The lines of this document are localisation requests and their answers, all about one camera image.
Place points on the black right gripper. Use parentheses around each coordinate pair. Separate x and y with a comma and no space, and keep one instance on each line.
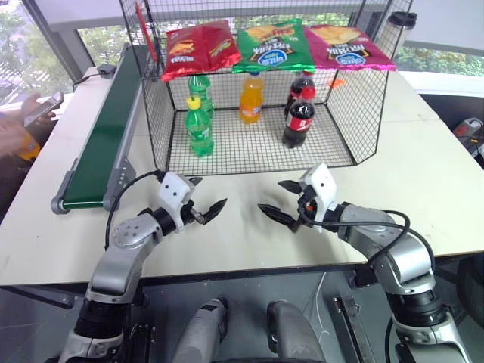
(305,211)

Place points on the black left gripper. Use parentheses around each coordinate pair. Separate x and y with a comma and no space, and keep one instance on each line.
(189,213)

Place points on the dark smartphone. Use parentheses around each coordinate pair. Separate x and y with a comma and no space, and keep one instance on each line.
(45,109)

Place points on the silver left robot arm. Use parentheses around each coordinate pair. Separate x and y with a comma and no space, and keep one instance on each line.
(113,264)

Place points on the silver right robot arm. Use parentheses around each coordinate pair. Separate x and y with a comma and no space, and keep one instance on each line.
(404,261)

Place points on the green conveyor belt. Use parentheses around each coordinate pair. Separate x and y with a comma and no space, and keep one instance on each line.
(100,128)

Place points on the person's hand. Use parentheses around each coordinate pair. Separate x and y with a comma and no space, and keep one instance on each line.
(13,134)

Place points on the green soda bottle yellow cap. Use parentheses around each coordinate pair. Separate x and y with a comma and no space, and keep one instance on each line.
(198,130)

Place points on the cola bottle red cap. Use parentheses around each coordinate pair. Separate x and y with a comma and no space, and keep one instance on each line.
(298,81)
(298,121)

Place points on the orange soda bottle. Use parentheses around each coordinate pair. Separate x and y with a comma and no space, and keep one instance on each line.
(250,100)

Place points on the orange paper tag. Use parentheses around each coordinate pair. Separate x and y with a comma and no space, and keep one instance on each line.
(337,84)

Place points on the grey rounded robot leg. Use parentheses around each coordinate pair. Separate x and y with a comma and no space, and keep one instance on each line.
(293,332)
(202,332)

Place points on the red chips bag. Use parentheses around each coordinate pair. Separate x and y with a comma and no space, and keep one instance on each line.
(200,49)

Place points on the green chips bag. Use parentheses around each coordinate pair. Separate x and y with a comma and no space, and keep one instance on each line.
(274,47)

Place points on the black power adapter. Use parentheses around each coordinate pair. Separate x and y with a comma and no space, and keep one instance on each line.
(106,71)

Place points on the pink chips bag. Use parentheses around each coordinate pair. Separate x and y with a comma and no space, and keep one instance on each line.
(348,47)

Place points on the red sign card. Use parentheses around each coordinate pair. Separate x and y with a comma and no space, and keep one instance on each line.
(147,32)

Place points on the yellow object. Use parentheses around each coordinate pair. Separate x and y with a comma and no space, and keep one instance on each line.
(30,145)

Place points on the red grey power tool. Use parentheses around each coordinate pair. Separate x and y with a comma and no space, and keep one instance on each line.
(470,132)

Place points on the translucent tumbler with black lid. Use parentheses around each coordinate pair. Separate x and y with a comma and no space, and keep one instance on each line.
(395,34)

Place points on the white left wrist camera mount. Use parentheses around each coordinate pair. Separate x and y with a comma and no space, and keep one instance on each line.
(172,191)

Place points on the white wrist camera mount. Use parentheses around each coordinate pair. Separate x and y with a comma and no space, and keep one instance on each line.
(321,185)
(172,191)

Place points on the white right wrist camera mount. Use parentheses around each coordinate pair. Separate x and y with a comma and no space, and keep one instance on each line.
(321,185)

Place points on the black metal bracket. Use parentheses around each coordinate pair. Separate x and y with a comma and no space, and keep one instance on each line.
(351,329)

